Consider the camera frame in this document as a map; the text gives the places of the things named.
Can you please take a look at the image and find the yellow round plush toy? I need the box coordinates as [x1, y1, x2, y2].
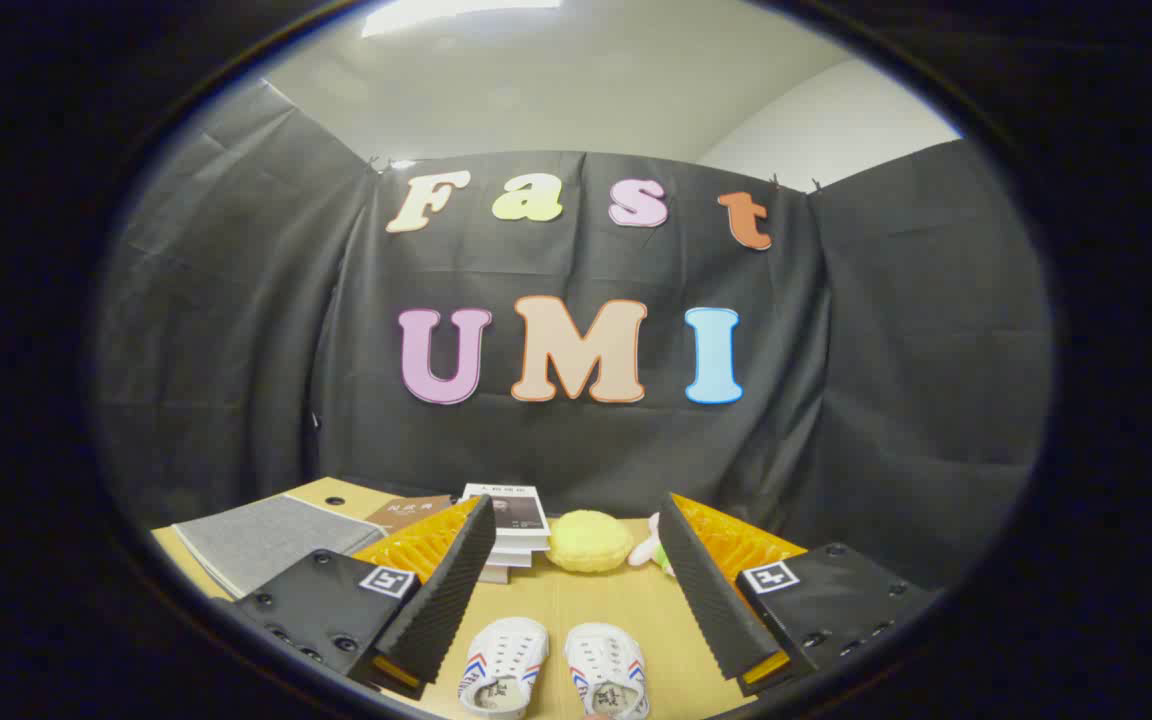
[547, 509, 634, 573]

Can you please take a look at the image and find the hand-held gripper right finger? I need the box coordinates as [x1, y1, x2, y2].
[657, 492, 941, 698]

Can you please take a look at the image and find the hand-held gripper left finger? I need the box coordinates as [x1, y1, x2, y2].
[233, 494, 498, 701]

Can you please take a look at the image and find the black backdrop cloth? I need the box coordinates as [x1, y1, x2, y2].
[91, 80, 1055, 591]

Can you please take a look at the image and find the pink and green plush toy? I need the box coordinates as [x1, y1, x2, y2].
[628, 513, 677, 578]

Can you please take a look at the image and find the brown cover book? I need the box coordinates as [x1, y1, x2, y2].
[364, 494, 453, 536]

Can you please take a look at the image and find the grey fabric storage box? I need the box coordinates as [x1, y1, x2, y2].
[173, 495, 387, 599]

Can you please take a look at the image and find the white canvas shoe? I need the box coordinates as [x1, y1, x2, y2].
[457, 617, 550, 719]
[563, 622, 650, 720]

